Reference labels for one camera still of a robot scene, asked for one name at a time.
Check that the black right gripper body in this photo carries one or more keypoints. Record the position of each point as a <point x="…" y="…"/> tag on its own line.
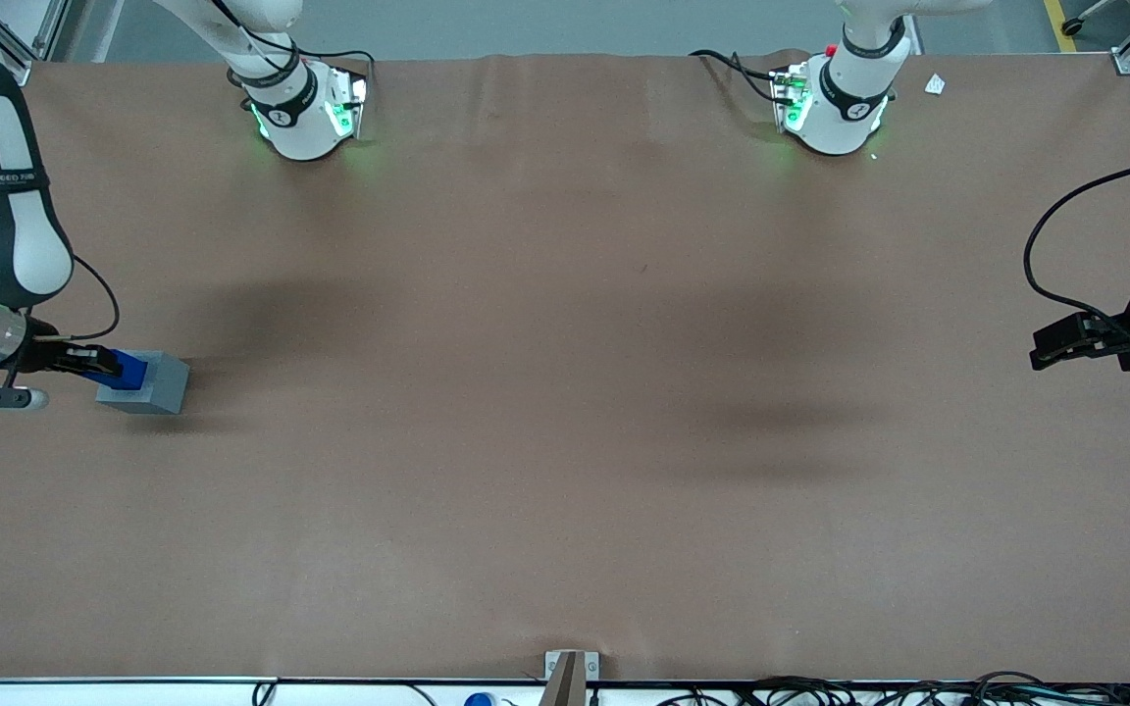
<point x="41" y="355"/>

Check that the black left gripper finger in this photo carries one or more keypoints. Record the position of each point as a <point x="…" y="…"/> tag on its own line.
<point x="1075" y="353"/>
<point x="1070" y="331"/>

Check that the blue round cap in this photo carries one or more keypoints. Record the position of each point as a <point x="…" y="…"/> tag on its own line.
<point x="478" y="700"/>

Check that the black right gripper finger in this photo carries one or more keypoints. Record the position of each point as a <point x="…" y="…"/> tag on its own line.
<point x="84" y="373"/>
<point x="84" y="354"/>

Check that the blue plastic part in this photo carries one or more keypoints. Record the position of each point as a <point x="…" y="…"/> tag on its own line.
<point x="133" y="371"/>

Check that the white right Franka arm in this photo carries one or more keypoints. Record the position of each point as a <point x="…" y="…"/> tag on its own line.
<point x="11" y="245"/>

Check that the small white paper tag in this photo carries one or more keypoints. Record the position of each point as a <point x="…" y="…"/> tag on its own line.
<point x="935" y="84"/>

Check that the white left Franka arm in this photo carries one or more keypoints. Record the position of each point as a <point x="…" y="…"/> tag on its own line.
<point x="840" y="123"/>

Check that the black caster wheel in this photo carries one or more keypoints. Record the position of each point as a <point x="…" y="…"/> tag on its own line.
<point x="1072" y="26"/>

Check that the gray square base block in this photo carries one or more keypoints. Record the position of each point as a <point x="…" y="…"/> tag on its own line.
<point x="168" y="387"/>

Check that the brown table cover sheet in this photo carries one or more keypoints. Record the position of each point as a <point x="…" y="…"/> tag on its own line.
<point x="565" y="441"/>

